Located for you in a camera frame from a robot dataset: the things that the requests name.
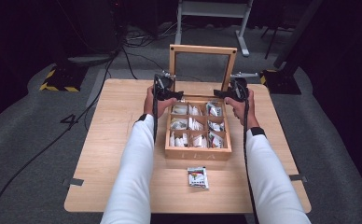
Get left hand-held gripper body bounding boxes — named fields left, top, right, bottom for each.
left=153, top=70, right=177, bottom=101

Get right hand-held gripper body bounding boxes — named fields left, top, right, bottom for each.
left=230, top=72, right=259, bottom=101

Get wooden tea box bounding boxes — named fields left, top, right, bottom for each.
left=164, top=44, right=238, bottom=161

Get colourful printed tea packet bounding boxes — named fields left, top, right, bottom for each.
left=187, top=166, right=210, bottom=190

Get person's left hand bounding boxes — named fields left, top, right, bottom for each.
left=143, top=87, right=177, bottom=119

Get person's right hand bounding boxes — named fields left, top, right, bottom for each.
left=225, top=91, right=260, bottom=131

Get group of tea packets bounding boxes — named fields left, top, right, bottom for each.
left=169, top=101, right=226, bottom=148

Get black yellow striped stand base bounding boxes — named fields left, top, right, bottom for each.
left=38, top=63, right=89, bottom=92
left=259, top=68, right=302, bottom=95

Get black tripod legs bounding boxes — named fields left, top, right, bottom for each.
left=261, top=26, right=285, bottom=60

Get left hand-held gripper black cable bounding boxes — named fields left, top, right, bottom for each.
left=152, top=74, right=160, bottom=144

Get hand-held gripper black cable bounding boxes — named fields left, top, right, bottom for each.
left=152, top=74, right=160, bottom=144
left=243, top=99, right=259, bottom=224

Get thin black floor cable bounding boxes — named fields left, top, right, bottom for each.
left=121, top=46, right=203, bottom=82

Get bundle of floor cables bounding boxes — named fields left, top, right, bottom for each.
left=122, top=22, right=183, bottom=48

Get right hand-held gripper black cable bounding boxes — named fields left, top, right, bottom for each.
left=243, top=99, right=259, bottom=224

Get dark slanted metal post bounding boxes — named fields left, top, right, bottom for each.
left=273, top=0, right=325, bottom=71

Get white metal stand frame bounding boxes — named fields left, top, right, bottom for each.
left=173, top=0, right=254, bottom=58

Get long black floor cable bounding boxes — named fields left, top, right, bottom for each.
left=0, top=52, right=118, bottom=224

